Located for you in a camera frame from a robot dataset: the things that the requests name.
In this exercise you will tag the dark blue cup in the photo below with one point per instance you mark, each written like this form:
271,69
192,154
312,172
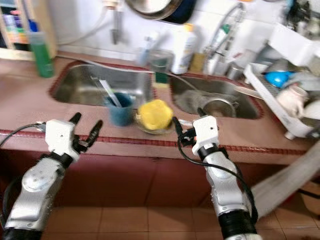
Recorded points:
120,116

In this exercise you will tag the dirty steel pot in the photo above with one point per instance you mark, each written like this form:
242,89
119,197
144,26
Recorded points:
219,107

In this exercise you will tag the stainless steel sink basin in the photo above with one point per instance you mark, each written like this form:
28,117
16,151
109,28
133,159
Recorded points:
187,87
80,85

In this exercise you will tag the plain yellow sponge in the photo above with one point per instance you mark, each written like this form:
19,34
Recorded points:
197,62

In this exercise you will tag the wooden spatula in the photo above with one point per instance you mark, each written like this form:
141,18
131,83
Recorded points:
248,92

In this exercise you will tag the green yellow sponge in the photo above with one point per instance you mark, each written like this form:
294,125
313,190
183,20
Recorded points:
161,78

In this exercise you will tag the steel cup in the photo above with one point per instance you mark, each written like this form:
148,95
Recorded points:
235,71

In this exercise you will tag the white detergent bottle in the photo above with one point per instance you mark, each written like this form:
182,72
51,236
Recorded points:
184,50

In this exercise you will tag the chrome sink faucet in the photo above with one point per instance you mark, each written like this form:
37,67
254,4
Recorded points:
215,47

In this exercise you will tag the white dish rack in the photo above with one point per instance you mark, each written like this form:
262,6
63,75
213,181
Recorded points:
267,97

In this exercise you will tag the white bottle green cap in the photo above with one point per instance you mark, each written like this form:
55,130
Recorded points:
222,42

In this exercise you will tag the green liquid plastic bottle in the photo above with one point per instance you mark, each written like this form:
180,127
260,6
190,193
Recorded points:
41,55

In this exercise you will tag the clear plastic mug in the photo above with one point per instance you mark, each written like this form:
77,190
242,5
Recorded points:
143,57

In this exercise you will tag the bright blue bowl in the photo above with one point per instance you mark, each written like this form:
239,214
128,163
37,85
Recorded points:
278,79

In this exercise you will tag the ribbed steel bowl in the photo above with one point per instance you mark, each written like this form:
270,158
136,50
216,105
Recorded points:
278,66

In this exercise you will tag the cream ceramic jug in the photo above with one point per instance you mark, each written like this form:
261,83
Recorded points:
292,100

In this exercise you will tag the hanging dark pan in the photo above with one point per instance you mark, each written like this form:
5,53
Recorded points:
187,12

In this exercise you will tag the hanging white cloth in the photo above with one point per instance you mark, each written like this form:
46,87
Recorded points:
285,182

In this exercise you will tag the light wooden countertop rack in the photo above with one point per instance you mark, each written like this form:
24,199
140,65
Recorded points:
45,15

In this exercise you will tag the hanging steel pan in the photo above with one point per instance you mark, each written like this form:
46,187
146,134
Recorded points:
150,9

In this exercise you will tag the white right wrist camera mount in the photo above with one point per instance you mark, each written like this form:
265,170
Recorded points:
206,132

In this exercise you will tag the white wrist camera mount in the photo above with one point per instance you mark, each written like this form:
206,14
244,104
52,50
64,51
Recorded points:
61,137
206,132

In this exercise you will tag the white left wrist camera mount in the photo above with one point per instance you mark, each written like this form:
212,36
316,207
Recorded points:
61,137

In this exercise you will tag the grey wall tap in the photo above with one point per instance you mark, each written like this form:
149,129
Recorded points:
117,30

